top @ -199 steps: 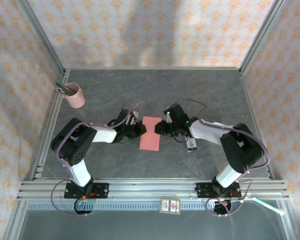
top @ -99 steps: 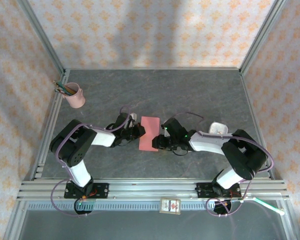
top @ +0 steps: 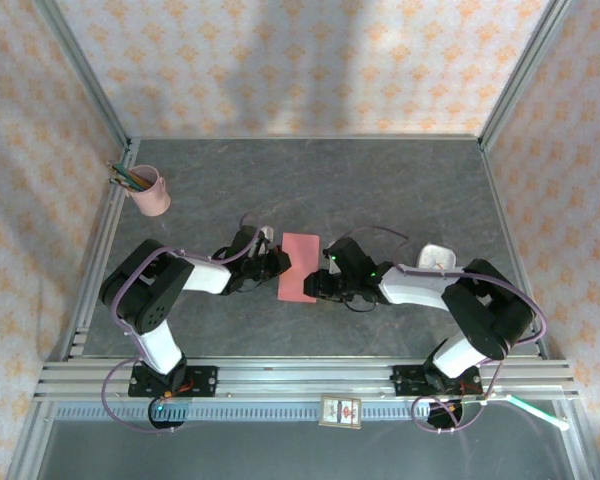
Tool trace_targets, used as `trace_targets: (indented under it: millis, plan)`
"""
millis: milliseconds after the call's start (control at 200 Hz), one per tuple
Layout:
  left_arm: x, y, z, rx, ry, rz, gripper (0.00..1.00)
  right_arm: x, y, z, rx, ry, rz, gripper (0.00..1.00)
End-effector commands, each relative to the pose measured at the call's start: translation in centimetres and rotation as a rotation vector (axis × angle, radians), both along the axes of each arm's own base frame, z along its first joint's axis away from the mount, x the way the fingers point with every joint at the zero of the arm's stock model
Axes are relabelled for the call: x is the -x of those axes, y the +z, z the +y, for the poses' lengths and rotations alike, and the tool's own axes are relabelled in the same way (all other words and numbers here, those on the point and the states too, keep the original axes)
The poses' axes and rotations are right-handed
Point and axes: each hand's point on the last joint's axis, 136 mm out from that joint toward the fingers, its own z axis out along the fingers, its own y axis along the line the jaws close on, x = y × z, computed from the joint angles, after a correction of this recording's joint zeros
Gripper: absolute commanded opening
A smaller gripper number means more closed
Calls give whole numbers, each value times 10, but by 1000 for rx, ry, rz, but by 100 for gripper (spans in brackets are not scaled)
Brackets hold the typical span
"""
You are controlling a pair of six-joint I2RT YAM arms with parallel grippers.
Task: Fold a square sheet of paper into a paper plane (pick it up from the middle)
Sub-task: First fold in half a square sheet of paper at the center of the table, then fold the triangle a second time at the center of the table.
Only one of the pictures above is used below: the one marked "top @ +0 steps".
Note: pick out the pink paper sheet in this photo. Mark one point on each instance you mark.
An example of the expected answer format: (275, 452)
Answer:
(300, 265)

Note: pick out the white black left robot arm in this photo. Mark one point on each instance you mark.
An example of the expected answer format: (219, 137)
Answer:
(205, 277)

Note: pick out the pink cup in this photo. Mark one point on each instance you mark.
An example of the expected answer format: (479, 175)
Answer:
(152, 197)

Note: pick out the red white card pack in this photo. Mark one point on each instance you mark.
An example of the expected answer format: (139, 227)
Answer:
(341, 412)

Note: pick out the orange pencil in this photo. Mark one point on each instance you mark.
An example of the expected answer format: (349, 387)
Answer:
(139, 180)

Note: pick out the dark green pencil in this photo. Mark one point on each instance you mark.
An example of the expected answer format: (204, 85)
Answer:
(125, 174)

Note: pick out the brown pencil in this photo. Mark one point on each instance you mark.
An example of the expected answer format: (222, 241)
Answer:
(117, 181)

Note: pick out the green white stick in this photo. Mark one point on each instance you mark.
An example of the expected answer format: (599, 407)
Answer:
(537, 412)

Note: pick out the wide aluminium base rail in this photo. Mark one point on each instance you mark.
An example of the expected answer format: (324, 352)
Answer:
(300, 377)

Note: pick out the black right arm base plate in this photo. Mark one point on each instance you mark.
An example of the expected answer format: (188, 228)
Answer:
(405, 380)

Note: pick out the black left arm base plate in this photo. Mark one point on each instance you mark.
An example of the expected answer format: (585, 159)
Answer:
(202, 381)

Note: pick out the thin aluminium rail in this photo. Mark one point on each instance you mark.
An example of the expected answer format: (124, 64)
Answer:
(305, 136)

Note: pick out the aluminium side rail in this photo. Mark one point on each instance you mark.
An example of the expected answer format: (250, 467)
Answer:
(105, 240)
(517, 210)

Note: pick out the aluminium frame post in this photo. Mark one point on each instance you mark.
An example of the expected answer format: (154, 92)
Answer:
(522, 75)
(85, 75)

